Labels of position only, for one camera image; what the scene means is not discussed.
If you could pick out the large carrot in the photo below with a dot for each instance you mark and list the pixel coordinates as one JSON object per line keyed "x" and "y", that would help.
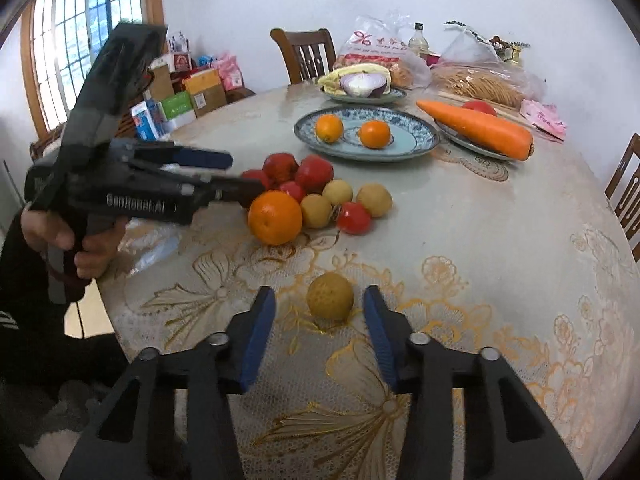
{"x": 475, "y": 122}

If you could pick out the blue-rimmed plate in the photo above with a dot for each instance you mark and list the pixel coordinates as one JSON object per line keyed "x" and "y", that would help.
{"x": 395, "y": 95}
{"x": 460, "y": 140}

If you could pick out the yellow-brown kiwi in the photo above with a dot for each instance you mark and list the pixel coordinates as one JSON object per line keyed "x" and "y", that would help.
{"x": 316, "y": 210}
{"x": 373, "y": 200}
{"x": 337, "y": 192}
{"x": 330, "y": 296}

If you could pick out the red tomatoes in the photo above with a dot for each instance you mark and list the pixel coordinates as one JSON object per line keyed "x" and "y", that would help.
{"x": 314, "y": 172}

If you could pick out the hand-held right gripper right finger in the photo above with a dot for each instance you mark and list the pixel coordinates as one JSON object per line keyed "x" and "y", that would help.
{"x": 380, "y": 335}

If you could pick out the clear bag of dried noodles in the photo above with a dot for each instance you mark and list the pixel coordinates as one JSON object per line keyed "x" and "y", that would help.
{"x": 480, "y": 85}

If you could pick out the red-printed plastic bread bag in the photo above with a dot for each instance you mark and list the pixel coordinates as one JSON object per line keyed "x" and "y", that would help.
{"x": 370, "y": 45}

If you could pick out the person's left hand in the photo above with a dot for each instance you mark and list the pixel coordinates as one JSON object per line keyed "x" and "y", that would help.
{"x": 52, "y": 230}

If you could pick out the wooden framed window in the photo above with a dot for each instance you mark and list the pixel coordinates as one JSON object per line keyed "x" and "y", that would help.
{"x": 75, "y": 25}

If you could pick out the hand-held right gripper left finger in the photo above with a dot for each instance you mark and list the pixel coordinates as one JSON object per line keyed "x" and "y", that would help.
{"x": 257, "y": 340}

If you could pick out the person's left forearm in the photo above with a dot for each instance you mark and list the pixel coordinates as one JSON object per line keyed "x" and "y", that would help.
{"x": 25, "y": 300}

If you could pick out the orange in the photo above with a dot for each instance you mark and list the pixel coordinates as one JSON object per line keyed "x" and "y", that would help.
{"x": 275, "y": 217}
{"x": 329, "y": 128}
{"x": 374, "y": 134}

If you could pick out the clear plastic bag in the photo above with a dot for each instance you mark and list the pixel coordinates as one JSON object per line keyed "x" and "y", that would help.
{"x": 150, "y": 247}

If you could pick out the red box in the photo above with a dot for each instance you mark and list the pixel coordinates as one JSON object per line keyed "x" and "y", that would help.
{"x": 433, "y": 59}

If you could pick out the pile of assorted boxes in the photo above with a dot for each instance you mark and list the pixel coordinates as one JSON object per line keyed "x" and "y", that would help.
{"x": 205, "y": 95}

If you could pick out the halved purple onion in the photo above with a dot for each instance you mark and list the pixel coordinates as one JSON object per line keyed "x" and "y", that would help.
{"x": 362, "y": 85}

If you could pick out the red apple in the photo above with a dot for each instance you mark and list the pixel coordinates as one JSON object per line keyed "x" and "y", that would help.
{"x": 280, "y": 166}

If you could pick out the small red tomato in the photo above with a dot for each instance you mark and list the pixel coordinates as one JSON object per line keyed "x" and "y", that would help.
{"x": 292, "y": 191}
{"x": 252, "y": 176}
{"x": 354, "y": 217}

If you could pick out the pink packet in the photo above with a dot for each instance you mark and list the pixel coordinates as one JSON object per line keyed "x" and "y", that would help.
{"x": 545, "y": 120}

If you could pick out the large red tomato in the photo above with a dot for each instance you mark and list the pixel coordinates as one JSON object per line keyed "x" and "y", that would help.
{"x": 479, "y": 106}

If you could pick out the glass bottle with black cap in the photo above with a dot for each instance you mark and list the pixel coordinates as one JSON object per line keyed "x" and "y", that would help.
{"x": 419, "y": 40}

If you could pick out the brown wooden chair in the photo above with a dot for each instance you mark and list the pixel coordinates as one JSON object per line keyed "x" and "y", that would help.
{"x": 625, "y": 195}
{"x": 305, "y": 55}

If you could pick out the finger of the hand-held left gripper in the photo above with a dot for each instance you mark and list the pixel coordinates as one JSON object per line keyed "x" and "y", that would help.
{"x": 240, "y": 191}
{"x": 205, "y": 158}

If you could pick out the blue patterned plate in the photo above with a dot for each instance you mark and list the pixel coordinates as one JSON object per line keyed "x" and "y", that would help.
{"x": 400, "y": 140}

